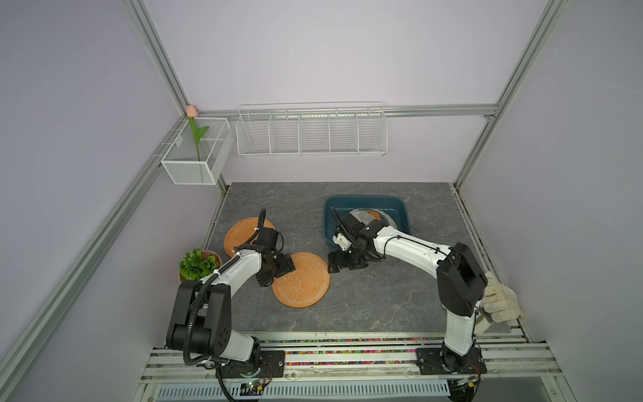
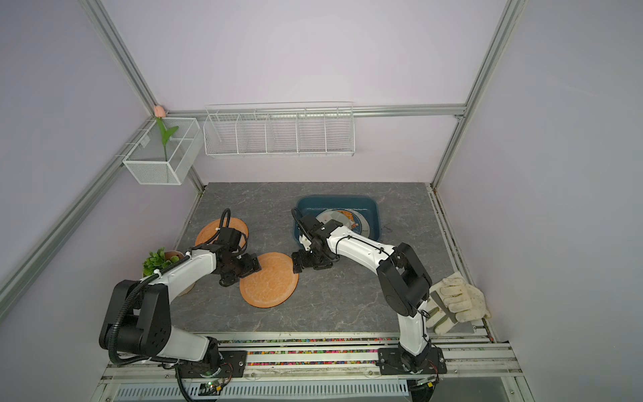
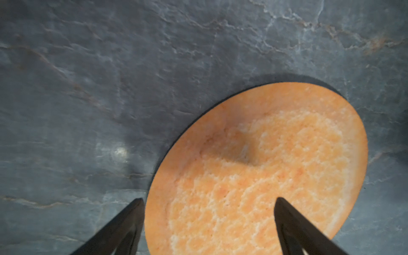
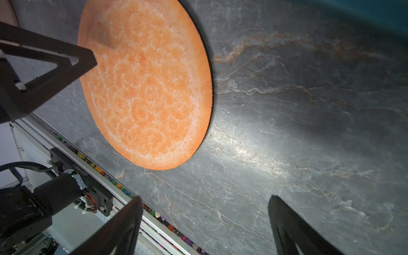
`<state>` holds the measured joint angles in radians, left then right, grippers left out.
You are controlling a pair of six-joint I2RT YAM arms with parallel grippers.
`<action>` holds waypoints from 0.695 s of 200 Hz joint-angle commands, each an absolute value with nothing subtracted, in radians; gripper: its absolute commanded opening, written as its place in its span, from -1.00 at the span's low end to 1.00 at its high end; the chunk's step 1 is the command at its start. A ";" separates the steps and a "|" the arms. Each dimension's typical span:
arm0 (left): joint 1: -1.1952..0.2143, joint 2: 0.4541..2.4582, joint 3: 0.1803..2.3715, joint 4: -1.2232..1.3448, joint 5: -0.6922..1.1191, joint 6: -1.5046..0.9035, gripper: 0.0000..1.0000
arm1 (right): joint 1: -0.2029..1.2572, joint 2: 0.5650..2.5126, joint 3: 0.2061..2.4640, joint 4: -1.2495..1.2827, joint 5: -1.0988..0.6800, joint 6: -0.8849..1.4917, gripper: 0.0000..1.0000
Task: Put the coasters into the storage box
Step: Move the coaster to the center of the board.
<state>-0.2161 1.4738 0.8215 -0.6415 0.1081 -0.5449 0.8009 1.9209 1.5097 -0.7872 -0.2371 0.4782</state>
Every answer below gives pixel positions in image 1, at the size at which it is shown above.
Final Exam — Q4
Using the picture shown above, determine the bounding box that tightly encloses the orange cork coaster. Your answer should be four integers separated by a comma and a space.
224, 217, 259, 257
272, 252, 331, 308

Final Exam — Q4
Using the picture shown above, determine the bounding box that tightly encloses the teal plastic storage box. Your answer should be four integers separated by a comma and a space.
323, 194, 411, 248

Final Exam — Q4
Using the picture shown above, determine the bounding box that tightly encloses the pale green bunny coaster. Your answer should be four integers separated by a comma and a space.
350, 209, 393, 225

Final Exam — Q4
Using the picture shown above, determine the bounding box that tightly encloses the blue orange cats coaster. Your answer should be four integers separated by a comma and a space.
366, 210, 384, 221

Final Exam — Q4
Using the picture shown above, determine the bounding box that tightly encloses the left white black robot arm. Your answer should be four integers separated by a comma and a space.
166, 228, 295, 376

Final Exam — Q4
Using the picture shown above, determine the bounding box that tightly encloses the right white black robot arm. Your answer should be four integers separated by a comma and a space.
328, 208, 488, 376

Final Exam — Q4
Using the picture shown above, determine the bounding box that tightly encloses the small potted green plant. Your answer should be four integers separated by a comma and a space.
178, 248, 221, 282

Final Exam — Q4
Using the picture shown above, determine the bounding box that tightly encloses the artificial pink tulip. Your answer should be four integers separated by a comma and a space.
186, 105, 209, 162

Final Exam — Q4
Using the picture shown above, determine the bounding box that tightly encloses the white green work glove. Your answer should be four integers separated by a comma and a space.
474, 272, 523, 336

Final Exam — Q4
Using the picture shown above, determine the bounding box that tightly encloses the white mesh wall basket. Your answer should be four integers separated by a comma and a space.
161, 117, 234, 185

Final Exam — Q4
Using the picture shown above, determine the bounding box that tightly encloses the white wire wall rack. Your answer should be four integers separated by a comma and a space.
236, 102, 388, 157

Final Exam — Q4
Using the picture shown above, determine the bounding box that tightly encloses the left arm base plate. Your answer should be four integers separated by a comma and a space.
220, 349, 286, 379

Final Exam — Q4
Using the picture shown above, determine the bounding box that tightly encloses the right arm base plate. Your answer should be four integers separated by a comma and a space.
415, 345, 487, 376

